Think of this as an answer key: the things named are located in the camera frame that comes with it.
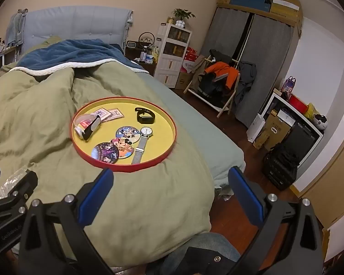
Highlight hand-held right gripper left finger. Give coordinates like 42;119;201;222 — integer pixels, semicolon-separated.
19;168;115;275

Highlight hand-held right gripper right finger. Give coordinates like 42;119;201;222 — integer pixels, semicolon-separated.
226;166;325;275

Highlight clear plastic bag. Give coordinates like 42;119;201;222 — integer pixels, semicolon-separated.
0;168;28;199

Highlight round dark purple badge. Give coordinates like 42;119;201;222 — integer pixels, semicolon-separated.
91;142;119;164

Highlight black hard case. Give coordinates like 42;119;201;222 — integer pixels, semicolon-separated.
262;143;300;191

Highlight cartoon mouse shaped badge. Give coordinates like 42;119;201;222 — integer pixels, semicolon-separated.
110;138;135;159

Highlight person's leg in jeans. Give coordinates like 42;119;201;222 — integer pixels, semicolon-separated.
161;232;242;275

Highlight white paper bag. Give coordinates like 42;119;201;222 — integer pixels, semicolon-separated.
246;113;266;143

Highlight round blue cartoon badge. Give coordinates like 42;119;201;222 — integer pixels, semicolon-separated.
115;125;140;144

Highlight brown printed carton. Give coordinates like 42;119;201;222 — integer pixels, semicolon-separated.
252;115;293;151

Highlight green duvet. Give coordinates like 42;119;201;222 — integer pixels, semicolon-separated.
0;63;216;264

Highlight black box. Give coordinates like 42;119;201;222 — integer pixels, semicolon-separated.
284;121;319;156

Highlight two small picture cards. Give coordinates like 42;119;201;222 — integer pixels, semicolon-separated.
92;108;112;121

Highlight wooden door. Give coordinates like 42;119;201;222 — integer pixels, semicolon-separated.
300;126;344;230

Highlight grey green bed sheet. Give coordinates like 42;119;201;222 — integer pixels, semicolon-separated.
137;73;246;190

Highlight round red yellow tray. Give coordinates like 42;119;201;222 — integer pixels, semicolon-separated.
70;97;177;173

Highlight black fitness band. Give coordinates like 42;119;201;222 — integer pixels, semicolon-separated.
135;107;156;124

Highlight chair with clothes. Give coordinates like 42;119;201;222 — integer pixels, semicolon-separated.
183;54;242;118

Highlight white helmet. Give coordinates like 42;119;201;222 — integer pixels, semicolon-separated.
312;114;328;129

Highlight red round tin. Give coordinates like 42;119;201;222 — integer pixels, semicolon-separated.
288;94;309;113

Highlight yellow bag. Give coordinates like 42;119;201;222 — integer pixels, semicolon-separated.
304;103;317;120

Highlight dark clothes pile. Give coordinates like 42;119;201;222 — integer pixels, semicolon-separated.
198;71;233;107

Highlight clear gift bag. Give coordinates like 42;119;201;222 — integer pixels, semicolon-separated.
280;76;297;99

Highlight grey jacket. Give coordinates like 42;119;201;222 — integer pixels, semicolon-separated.
233;61;258;105

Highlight orange jacket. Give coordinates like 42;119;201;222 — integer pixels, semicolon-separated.
204;61;240;91

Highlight brown cardboard box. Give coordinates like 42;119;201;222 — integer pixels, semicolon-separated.
175;71;194;90

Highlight wardrobe with grey curtains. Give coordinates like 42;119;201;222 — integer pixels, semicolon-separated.
202;2;303;127

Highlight beige garment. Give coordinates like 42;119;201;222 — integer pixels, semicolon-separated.
191;54;207;78

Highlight white pink shopping bag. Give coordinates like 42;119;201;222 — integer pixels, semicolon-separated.
180;59;197;74

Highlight blue blanket with white trim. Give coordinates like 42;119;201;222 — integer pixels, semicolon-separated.
16;38;150;76

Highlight dark bedside table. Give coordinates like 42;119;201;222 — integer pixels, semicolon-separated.
124;47;158;77

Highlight hanging denim garment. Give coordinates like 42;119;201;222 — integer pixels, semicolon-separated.
6;8;28;48

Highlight white drawer cabinet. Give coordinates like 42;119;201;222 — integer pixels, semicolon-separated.
154;23;193;88

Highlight red box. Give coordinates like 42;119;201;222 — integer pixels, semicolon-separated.
185;47;200;61

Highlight light blue padded headboard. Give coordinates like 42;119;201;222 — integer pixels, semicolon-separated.
22;6;134;52

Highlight potted plant in white vase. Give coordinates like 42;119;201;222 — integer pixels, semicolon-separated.
172;8;196;30

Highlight large yellow cardboard box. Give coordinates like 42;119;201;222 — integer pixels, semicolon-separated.
269;0;303;30

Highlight flat blue box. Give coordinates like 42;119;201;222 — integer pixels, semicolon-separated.
229;0;272;13

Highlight white black clear strap smartwatch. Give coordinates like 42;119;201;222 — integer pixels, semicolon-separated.
74;113;101;141

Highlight silver mesh strap wristwatch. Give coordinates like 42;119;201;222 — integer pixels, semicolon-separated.
131;126;154;165

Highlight white frame shelf unit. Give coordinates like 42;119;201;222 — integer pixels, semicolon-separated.
261;92;325;161

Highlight round black ring lamp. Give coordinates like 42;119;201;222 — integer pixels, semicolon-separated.
139;32;155;47

